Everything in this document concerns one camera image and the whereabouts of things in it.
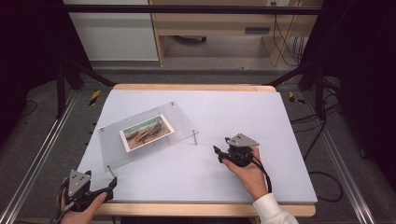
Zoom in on person's right white sleeve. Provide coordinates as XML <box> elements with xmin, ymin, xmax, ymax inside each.
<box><xmin>251</xmin><ymin>192</ymin><xmax>300</xmax><ymax>224</ymax></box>

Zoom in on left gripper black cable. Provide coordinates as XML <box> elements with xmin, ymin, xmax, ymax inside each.
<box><xmin>55</xmin><ymin>177</ymin><xmax>71</xmax><ymax>223</ymax></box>

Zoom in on white table mat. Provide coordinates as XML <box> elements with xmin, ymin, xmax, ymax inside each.
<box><xmin>68</xmin><ymin>89</ymin><xmax>318</xmax><ymax>205</ymax></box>

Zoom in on hanging black cables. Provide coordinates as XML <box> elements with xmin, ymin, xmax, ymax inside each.
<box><xmin>271</xmin><ymin>1</ymin><xmax>308</xmax><ymax>67</ymax></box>

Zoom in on black curtain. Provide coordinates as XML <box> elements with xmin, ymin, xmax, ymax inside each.
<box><xmin>0</xmin><ymin>0</ymin><xmax>92</xmax><ymax>148</ymax></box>
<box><xmin>306</xmin><ymin>0</ymin><xmax>396</xmax><ymax>191</ymax></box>

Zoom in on black horizontal frame bar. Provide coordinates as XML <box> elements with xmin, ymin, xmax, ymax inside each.
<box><xmin>62</xmin><ymin>4</ymin><xmax>323</xmax><ymax>16</ymax></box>

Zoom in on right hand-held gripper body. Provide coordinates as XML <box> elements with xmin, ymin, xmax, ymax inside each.
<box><xmin>224</xmin><ymin>133</ymin><xmax>261</xmax><ymax>168</ymax></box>

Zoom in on person's right hand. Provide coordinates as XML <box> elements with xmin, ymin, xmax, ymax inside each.
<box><xmin>221</xmin><ymin>146</ymin><xmax>270</xmax><ymax>202</ymax></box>

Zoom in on wooden table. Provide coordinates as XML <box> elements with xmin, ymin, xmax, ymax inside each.
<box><xmin>92</xmin><ymin>83</ymin><xmax>317</xmax><ymax>218</ymax></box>

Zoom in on clear acrylic photo frame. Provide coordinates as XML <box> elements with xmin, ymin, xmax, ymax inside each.
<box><xmin>97</xmin><ymin>100</ymin><xmax>200</xmax><ymax>179</ymax></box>

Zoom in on light wooden desk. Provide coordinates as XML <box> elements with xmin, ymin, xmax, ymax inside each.
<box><xmin>148</xmin><ymin>0</ymin><xmax>325</xmax><ymax>67</ymax></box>

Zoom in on boat painting print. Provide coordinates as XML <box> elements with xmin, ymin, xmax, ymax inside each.
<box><xmin>119</xmin><ymin>113</ymin><xmax>176</xmax><ymax>154</ymax></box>

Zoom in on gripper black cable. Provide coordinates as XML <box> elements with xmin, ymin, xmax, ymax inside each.
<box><xmin>55</xmin><ymin>177</ymin><xmax>71</xmax><ymax>223</ymax></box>
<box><xmin>250</xmin><ymin>155</ymin><xmax>274</xmax><ymax>194</ymax></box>

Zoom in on black metal stand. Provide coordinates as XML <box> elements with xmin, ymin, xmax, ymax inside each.
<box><xmin>55</xmin><ymin>58</ymin><xmax>117</xmax><ymax>119</ymax></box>
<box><xmin>266</xmin><ymin>59</ymin><xmax>328</xmax><ymax>121</ymax></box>

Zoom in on grey desk label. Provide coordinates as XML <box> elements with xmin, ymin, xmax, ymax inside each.
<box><xmin>244</xmin><ymin>26</ymin><xmax>272</xmax><ymax>35</ymax></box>

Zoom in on aluminium floor rail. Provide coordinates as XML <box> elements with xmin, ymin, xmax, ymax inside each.
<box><xmin>0</xmin><ymin>90</ymin><xmax>80</xmax><ymax>224</ymax></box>
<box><xmin>303</xmin><ymin>91</ymin><xmax>376</xmax><ymax>224</ymax></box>

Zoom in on white cabinet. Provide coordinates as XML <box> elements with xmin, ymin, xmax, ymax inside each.
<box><xmin>63</xmin><ymin>0</ymin><xmax>160</xmax><ymax>63</ymax></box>

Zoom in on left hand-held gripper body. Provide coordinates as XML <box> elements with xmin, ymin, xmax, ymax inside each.
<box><xmin>64</xmin><ymin>169</ymin><xmax>108</xmax><ymax>213</ymax></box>

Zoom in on person's left hand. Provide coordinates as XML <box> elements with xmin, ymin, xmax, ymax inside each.
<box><xmin>60</xmin><ymin>186</ymin><xmax>108</xmax><ymax>224</ymax></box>

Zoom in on white wall socket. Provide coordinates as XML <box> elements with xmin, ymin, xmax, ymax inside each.
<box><xmin>265</xmin><ymin>0</ymin><xmax>291</xmax><ymax>7</ymax></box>

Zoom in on thin black floor cable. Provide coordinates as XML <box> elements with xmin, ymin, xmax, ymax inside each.
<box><xmin>18</xmin><ymin>99</ymin><xmax>38</xmax><ymax>119</ymax></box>

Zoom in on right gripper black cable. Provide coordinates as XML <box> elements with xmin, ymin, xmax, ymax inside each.
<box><xmin>250</xmin><ymin>155</ymin><xmax>274</xmax><ymax>194</ymax></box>

